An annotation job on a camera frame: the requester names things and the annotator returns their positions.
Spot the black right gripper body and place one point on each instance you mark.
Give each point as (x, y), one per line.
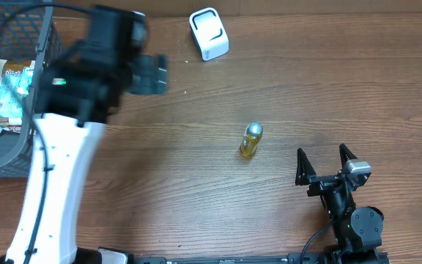
(328, 184)

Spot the teal wet wipes pack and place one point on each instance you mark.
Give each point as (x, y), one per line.
(14, 88)

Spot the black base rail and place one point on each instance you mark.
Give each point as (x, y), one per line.
(225, 259)

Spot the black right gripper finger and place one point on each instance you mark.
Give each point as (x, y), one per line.
(347, 157)
(305, 172)

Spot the white barcode scanner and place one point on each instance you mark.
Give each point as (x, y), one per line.
(209, 33)

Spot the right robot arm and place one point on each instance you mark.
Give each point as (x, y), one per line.
(357, 231)

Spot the grey plastic basket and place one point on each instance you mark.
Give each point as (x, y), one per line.
(30, 37)

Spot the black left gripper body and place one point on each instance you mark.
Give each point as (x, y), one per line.
(143, 77)

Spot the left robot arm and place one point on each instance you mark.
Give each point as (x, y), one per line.
(76, 94)

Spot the yellow liquid bottle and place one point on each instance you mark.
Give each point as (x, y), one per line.
(252, 135)

